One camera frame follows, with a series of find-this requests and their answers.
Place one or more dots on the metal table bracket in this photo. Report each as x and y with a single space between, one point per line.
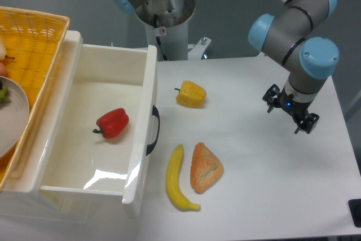
198 51

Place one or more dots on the yellow bell pepper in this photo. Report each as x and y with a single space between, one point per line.
191 95

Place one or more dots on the yellow banana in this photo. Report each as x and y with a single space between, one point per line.
173 190

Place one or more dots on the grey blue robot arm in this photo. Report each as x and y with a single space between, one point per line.
285 39

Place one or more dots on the red bell pepper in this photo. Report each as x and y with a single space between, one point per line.
111 124

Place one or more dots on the yellow wicker basket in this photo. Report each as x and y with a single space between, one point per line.
33 39

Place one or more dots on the white drawer cabinet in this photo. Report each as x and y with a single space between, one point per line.
22 195

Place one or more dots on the green grapes on plate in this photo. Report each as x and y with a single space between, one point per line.
4 95

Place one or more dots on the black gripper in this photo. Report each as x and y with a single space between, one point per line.
305 121

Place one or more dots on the black object at table edge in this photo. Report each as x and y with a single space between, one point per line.
355 210

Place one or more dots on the pear in basket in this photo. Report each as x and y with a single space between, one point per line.
3 51

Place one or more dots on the grey plate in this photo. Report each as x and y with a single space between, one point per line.
14 116

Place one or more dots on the white top drawer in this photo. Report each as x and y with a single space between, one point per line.
84 165

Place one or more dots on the black top drawer handle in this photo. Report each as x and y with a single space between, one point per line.
154 131

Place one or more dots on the orange bread pastry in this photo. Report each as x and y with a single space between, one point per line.
206 168

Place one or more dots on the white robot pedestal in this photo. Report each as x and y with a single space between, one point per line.
166 25

